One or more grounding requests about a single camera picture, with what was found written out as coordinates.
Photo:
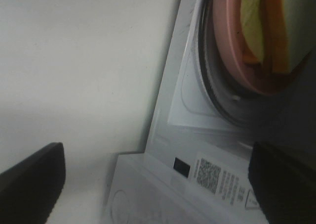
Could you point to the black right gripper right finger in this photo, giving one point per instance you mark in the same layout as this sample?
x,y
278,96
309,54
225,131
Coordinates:
x,y
284,187

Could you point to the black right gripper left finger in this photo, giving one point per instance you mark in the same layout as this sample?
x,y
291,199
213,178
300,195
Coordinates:
x,y
30,189

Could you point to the round white door button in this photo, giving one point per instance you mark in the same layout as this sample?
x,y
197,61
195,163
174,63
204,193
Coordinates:
x,y
120,209

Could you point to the sandwich with white bread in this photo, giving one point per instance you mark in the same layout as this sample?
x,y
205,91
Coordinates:
x,y
278,33

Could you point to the pink round plate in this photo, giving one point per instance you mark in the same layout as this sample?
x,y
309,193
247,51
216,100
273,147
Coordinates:
x,y
232,47

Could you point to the white microwave oven body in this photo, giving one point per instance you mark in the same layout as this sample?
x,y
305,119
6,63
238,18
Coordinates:
x,y
194,169

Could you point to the glass microwave turntable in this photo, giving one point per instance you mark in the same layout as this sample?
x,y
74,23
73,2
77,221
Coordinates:
x,y
225,93

